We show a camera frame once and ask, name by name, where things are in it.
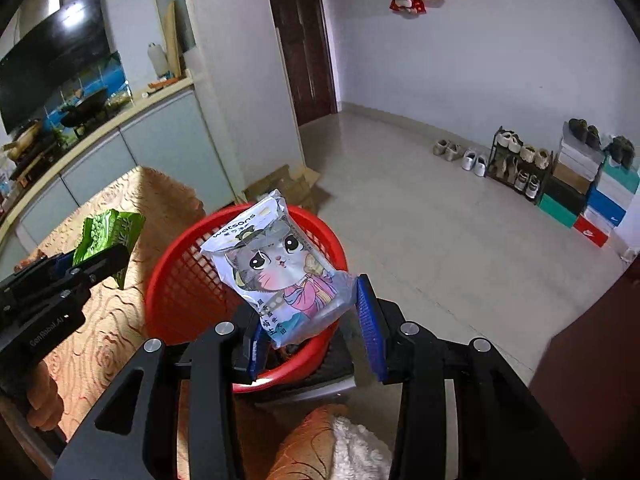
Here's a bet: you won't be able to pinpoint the pair of dark shoes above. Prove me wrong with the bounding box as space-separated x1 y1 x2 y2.
605 135 637 170
569 118 602 151

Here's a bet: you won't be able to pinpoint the wooden cutting board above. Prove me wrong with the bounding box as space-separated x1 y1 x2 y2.
164 0 183 81

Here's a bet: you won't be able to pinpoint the white fluffy garment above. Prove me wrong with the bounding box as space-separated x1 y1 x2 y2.
330 416 396 480

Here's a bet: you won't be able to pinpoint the white plastic bottle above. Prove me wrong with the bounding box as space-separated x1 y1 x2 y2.
147 42 169 78

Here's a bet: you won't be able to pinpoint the dark wooden door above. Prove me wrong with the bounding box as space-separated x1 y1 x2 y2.
262 0 338 127

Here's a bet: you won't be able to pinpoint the cardboard box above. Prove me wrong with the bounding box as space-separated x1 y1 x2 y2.
242 164 321 213

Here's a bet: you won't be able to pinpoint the dark brown wooden furniture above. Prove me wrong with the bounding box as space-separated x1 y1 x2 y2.
529 255 640 461

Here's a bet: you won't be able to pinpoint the beige kitchen countertop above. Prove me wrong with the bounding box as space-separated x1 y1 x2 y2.
0 75 195 241

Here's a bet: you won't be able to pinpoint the cat-print white packet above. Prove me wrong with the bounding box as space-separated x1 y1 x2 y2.
200 189 357 351

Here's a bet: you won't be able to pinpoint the group of assorted shoes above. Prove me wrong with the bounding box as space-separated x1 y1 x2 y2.
492 127 553 201

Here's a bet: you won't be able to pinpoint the blue ocean backsplash panel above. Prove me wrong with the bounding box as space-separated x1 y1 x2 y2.
42 50 131 126

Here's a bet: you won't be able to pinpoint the black white-edged object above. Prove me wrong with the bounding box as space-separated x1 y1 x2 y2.
260 330 357 403

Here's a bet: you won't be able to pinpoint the golden frying pan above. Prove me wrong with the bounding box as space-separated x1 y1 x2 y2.
2 120 43 158

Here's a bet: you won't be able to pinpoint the red plastic mesh basket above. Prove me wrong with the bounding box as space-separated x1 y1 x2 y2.
145 203 348 395

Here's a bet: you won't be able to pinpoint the stack of shoe boxes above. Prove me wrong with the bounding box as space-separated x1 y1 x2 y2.
537 125 640 261

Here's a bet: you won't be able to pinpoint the black induction cooker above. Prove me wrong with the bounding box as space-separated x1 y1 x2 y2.
9 150 58 181

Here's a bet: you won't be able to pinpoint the person's left hand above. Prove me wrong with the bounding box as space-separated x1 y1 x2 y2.
25 372 65 431

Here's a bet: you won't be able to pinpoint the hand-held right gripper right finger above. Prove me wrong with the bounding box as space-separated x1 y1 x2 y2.
354 274 583 480

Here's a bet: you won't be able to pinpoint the grey kitchen base cabinets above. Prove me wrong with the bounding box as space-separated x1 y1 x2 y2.
0 87 236 266

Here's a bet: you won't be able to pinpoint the black television screen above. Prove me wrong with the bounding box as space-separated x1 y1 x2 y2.
0 0 112 133

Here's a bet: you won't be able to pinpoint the black shoe rack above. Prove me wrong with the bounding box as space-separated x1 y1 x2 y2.
487 126 556 206

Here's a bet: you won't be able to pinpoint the green snack packet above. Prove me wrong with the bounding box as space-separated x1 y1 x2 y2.
72 210 147 290

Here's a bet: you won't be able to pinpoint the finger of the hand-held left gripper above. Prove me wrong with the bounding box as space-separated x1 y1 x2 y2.
66 244 131 289
10 254 76 288

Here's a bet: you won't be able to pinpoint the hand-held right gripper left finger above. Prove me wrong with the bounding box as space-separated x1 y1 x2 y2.
52 305 273 480

